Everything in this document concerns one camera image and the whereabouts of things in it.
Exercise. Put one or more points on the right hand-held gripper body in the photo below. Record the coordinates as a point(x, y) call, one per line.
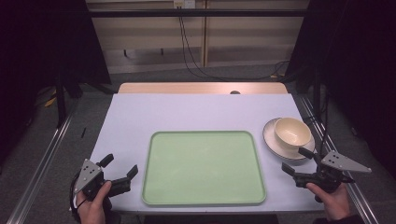
point(330, 177)

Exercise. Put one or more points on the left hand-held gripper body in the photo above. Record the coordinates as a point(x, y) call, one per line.
point(93, 182)

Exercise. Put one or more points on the cream bowl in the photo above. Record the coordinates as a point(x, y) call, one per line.
point(292, 132)

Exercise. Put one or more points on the white plate with dark rim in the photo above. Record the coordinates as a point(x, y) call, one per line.
point(274, 146)

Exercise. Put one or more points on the light green tray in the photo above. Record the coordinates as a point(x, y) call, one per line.
point(202, 168)

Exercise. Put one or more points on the person's left hand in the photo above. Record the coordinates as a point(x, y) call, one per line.
point(93, 207)

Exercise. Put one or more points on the person's right hand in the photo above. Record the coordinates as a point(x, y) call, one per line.
point(333, 202)

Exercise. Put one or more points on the black stand pole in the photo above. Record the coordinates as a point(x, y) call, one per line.
point(316, 93)
point(60, 102)

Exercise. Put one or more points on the white table mat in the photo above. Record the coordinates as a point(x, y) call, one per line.
point(186, 112)

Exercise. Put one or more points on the black curtain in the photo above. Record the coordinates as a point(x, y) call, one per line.
point(358, 62)
point(37, 46)

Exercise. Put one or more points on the black horizontal bar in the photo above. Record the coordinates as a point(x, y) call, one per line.
point(186, 13)

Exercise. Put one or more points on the aluminium rail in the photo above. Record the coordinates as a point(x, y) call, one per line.
point(358, 196)
point(40, 165)

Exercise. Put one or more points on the wooden post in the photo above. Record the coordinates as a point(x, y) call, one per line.
point(204, 37)

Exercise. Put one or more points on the white wall socket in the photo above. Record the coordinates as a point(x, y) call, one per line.
point(183, 3)

